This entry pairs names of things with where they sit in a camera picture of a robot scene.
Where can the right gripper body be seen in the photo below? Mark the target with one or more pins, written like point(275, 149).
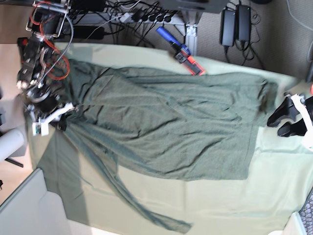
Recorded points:
point(37, 123)

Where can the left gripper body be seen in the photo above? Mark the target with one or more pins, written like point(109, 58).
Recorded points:
point(305, 108)

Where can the green T-shirt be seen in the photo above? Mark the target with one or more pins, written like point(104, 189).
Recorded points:
point(153, 122)

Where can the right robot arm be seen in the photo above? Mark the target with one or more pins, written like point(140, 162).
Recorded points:
point(43, 66)

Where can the white paper roll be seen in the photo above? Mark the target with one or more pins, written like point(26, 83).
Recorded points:
point(12, 144)

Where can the light green table cloth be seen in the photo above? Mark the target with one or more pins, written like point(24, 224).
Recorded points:
point(280, 174)

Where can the white foam board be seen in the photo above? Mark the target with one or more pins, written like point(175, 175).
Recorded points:
point(33, 210)

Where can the blue orange clamp at left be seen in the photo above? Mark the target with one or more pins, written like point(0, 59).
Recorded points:
point(22, 42)

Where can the blue orange clamp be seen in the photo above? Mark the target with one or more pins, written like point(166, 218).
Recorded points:
point(22, 42)
point(182, 52)

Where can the black power adapter pair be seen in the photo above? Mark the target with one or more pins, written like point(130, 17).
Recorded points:
point(235, 25)

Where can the black power brick left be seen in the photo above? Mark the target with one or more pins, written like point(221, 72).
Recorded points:
point(88, 32)

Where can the blue orange clamp at centre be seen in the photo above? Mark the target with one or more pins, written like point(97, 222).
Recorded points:
point(182, 52)

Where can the white power strip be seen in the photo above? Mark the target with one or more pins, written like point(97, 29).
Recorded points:
point(156, 18)

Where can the aluminium frame post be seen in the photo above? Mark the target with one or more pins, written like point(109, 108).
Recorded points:
point(191, 20)

